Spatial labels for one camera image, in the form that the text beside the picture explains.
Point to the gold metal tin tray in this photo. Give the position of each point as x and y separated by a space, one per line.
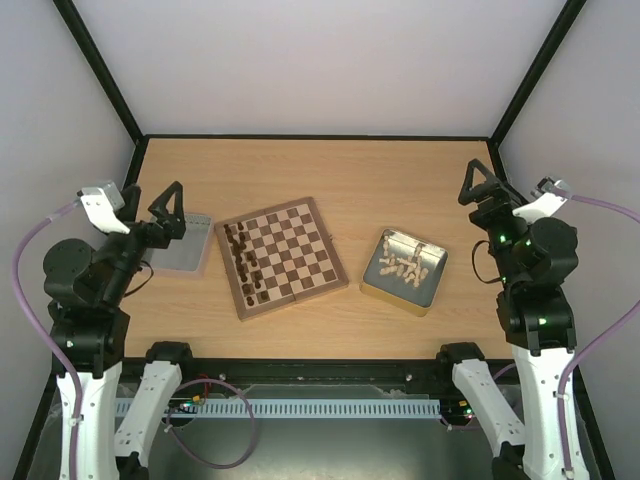
392 289

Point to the light blue slotted cable duct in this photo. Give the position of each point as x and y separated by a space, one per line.
315 409

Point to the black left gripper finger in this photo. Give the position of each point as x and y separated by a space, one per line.
178 203
162 206

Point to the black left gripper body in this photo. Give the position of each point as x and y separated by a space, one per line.
156 237

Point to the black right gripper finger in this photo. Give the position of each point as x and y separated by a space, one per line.
483 181
465 196

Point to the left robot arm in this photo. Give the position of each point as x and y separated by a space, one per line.
86 287

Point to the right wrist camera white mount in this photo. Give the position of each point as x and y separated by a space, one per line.
550 194

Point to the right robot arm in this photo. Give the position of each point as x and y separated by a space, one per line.
534 253

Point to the dark chess pieces group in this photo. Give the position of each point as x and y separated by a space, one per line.
246 264

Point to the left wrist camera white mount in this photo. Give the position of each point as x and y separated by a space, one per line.
101 203

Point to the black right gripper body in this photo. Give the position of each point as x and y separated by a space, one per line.
486 208

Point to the wooden chess board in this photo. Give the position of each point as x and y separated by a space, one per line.
295 253

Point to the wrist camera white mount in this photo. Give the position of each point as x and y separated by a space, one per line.
101 203
550 194

